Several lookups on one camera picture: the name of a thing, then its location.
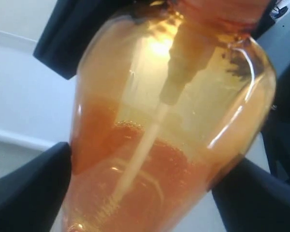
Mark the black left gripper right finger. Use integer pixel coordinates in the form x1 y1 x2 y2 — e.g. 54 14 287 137
212 159 290 232

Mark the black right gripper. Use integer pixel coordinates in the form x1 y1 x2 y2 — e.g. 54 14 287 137
253 0 290 181

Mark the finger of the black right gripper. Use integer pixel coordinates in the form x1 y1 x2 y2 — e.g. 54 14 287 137
33 0 137 80

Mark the orange dish soap pump bottle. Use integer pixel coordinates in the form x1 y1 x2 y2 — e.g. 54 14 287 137
62 0 276 232

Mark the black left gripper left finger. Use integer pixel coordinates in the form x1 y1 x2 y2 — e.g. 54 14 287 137
0 142 72 232

